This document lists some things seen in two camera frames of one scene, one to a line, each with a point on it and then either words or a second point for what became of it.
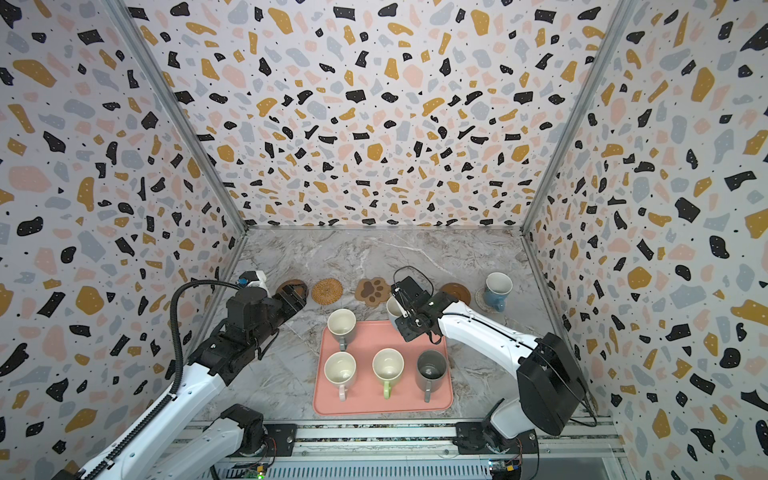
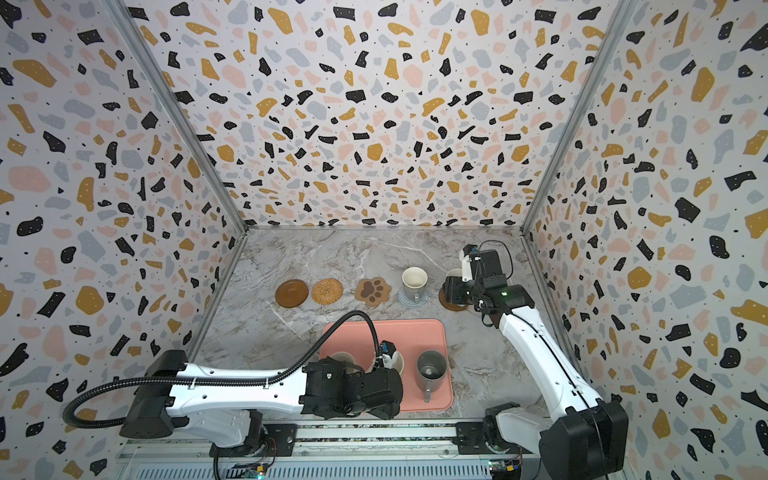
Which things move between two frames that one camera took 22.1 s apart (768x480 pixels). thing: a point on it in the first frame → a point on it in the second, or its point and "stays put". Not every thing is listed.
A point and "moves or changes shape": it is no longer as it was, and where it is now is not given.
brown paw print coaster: [373, 291] stays put
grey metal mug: [431, 368] stays put
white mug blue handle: [394, 311] → [456, 272]
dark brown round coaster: [300, 286] stays put
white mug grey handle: [342, 323] moves or changes shape
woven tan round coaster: [326, 291] stays put
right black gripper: [410, 312] → [454, 289]
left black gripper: [282, 300] → [391, 410]
